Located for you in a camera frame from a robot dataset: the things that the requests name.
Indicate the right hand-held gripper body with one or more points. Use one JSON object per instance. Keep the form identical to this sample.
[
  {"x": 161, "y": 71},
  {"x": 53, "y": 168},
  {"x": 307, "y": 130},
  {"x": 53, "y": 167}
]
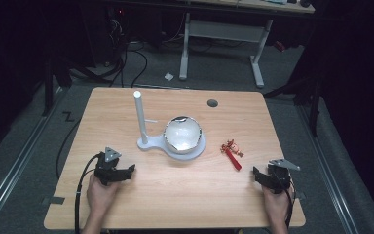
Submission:
[{"x": 279, "y": 178}]

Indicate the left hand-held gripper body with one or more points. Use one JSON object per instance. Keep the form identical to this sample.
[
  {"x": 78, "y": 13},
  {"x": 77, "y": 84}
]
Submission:
[{"x": 105, "y": 169}]

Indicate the person's right hand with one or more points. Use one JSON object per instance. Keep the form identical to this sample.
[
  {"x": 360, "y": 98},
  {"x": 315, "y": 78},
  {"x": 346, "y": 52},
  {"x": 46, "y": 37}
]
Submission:
[{"x": 276, "y": 203}]

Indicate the person's left hand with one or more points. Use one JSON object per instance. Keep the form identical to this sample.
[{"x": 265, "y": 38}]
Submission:
[{"x": 100, "y": 194}]

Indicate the red tassel charm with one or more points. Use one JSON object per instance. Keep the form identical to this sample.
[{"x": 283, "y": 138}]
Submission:
[{"x": 233, "y": 152}]

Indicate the grey tape strip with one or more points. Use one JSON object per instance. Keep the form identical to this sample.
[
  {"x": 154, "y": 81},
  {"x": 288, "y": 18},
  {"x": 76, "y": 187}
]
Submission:
[{"x": 54, "y": 200}]

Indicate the dark metal stand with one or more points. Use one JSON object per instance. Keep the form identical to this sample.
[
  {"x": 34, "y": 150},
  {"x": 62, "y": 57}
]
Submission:
[
  {"x": 313, "y": 107},
  {"x": 48, "y": 84}
]

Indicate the crumpled white paper scrap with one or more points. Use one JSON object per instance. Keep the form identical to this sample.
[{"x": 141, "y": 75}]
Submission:
[{"x": 168, "y": 76}]

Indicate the small red object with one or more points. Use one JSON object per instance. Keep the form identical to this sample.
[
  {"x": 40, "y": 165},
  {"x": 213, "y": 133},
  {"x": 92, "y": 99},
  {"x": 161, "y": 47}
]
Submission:
[{"x": 279, "y": 46}]

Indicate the white stand with post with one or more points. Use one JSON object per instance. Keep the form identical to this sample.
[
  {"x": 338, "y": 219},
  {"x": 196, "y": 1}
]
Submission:
[{"x": 149, "y": 143}]

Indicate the metal floor rail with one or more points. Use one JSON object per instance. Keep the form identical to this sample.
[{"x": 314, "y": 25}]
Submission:
[
  {"x": 328, "y": 169},
  {"x": 16, "y": 162}
]

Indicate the white-frame wooden desk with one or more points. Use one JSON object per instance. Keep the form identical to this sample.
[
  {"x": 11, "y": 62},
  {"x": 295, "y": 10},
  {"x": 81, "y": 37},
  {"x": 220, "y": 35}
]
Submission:
[{"x": 224, "y": 31}]

